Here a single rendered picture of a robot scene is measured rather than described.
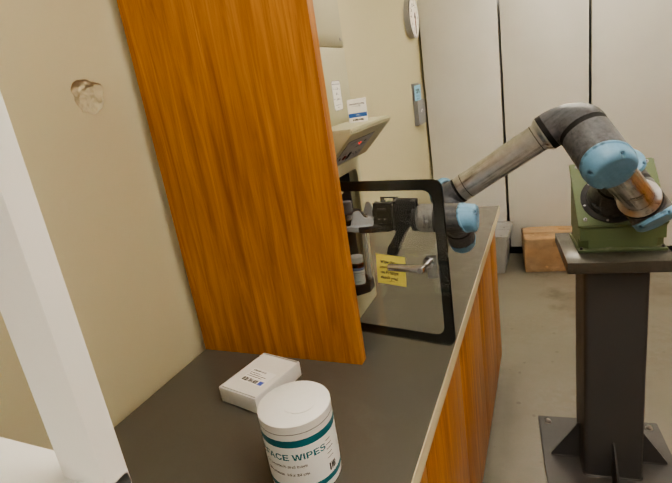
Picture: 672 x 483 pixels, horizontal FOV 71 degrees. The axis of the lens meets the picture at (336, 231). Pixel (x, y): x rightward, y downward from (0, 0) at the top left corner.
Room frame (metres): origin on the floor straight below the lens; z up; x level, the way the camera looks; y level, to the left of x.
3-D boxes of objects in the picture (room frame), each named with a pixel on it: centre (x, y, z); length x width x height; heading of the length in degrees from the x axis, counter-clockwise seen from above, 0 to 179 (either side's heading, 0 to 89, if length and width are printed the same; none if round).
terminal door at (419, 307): (1.07, -0.11, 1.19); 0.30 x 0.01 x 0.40; 55
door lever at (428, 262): (1.00, -0.15, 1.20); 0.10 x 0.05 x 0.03; 55
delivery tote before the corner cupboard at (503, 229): (3.78, -1.13, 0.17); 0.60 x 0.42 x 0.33; 63
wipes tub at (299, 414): (0.72, 0.12, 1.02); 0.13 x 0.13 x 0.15
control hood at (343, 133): (1.27, -0.09, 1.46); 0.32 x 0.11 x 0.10; 155
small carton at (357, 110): (1.32, -0.11, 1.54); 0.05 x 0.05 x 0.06; 83
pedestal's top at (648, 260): (1.55, -0.95, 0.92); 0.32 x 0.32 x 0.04; 71
